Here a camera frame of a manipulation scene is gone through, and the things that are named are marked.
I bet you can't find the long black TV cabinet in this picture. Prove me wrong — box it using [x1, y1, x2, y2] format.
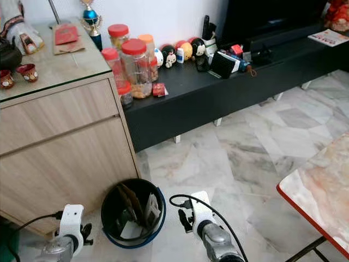
[124, 22, 349, 152]

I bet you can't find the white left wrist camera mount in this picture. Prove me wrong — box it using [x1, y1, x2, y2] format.
[59, 204, 85, 241]

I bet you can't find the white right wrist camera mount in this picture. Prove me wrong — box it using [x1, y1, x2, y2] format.
[189, 190, 214, 236]

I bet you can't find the large red-lid snack jar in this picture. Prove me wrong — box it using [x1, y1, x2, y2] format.
[121, 39, 151, 99]

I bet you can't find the grey metal pole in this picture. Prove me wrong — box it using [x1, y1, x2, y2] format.
[47, 0, 62, 26]

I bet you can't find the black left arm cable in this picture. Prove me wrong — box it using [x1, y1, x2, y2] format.
[13, 213, 64, 236]

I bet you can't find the small red cup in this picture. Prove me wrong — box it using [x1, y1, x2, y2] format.
[0, 70, 16, 90]
[16, 63, 39, 84]

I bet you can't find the white paper trash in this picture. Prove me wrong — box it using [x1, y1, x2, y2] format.
[119, 221, 143, 240]

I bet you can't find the black television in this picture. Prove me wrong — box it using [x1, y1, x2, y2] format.
[219, 0, 333, 45]

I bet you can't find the black mouse-ear plush toy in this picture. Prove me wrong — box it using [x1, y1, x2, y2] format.
[190, 37, 207, 58]

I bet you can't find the orange-lid plastic jar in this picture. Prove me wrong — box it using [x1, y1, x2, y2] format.
[138, 34, 157, 80]

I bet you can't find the small red snack packet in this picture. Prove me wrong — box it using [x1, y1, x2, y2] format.
[152, 82, 169, 98]

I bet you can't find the light wooden glass-top cabinet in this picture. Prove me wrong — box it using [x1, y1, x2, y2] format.
[0, 22, 140, 236]

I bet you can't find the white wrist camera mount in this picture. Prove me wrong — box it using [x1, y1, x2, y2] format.
[189, 190, 214, 236]
[59, 204, 85, 241]

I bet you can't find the marble top red-edged table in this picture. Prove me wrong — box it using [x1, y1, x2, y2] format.
[276, 131, 349, 262]

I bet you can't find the black blue-rimmed rubbish bin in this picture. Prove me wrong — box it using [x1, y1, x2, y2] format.
[100, 178, 167, 249]

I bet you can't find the tall red-lid plastic jar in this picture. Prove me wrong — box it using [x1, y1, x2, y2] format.
[101, 48, 134, 108]

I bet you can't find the black incense pot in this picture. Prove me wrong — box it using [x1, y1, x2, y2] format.
[0, 37, 24, 72]

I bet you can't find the short red-lid plastic jar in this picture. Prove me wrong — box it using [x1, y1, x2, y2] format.
[107, 24, 129, 50]

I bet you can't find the gold blue trophy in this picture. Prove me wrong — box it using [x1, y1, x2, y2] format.
[80, 0, 102, 51]

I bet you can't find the orange round plush toy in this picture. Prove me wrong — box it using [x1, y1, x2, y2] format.
[174, 39, 194, 61]

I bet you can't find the black remote control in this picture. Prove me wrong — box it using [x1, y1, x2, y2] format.
[202, 15, 211, 39]

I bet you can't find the robed deity figurine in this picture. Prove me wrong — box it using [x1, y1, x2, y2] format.
[0, 0, 42, 56]

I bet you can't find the black white round toy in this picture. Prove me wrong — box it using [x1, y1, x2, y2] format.
[162, 45, 178, 68]

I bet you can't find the crumpled grey paper trash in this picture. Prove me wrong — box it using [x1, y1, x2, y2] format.
[144, 193, 163, 228]

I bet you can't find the black wallet box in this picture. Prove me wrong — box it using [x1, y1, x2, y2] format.
[209, 50, 242, 79]

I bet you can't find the red envelope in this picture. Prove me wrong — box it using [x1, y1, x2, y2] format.
[55, 24, 80, 46]

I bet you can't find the red white booklet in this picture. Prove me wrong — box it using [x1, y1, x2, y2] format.
[308, 28, 349, 47]

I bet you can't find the green plastic box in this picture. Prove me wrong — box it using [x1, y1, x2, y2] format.
[0, 218, 16, 262]

